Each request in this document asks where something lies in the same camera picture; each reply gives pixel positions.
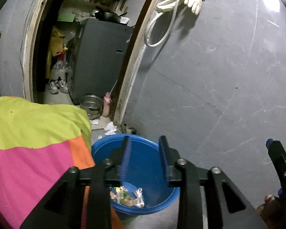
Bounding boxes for trash pile in basin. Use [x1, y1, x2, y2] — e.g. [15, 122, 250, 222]
[109, 186, 145, 208]

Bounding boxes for person's right hand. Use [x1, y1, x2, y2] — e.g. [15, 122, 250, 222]
[256, 194, 283, 229]

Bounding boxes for blue plastic basin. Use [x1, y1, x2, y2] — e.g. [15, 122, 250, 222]
[91, 133, 181, 215]

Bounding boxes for white tissue on floor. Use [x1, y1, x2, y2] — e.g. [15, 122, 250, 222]
[104, 122, 117, 135]

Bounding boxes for steel pot on floor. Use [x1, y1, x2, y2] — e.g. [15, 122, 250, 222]
[80, 95, 104, 120]

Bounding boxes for colourful striped blanket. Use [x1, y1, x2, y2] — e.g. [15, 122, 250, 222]
[0, 96, 123, 228]

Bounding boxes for white sneakers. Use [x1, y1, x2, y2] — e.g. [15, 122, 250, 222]
[48, 77, 69, 95]

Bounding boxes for dark grey cabinet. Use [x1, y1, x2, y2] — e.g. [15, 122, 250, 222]
[67, 18, 133, 104]

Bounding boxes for yellow bag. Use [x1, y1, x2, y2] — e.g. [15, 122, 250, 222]
[46, 26, 65, 79]

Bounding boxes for black wok on cabinet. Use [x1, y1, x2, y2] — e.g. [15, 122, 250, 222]
[94, 10, 130, 24]

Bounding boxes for green box on shelf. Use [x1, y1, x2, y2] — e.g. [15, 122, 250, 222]
[57, 12, 76, 23]

